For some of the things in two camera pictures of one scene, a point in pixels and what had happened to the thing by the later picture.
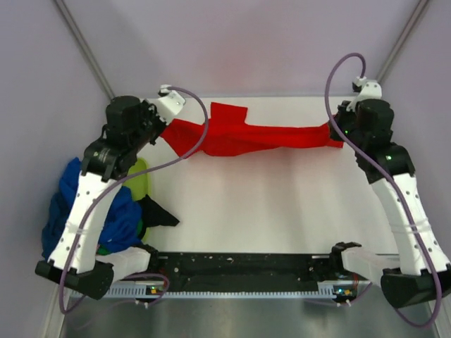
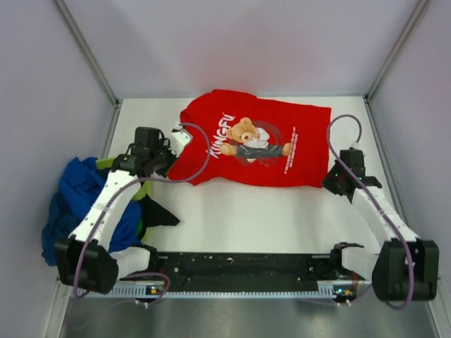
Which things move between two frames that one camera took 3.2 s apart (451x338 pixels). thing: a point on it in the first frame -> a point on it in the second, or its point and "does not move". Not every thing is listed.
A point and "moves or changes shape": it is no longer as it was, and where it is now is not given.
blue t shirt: (120, 223) does not move
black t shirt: (153, 215) does not move
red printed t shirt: (230, 134) moves or changes shape
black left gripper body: (152, 125) -> (164, 157)
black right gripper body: (346, 120) -> (332, 180)
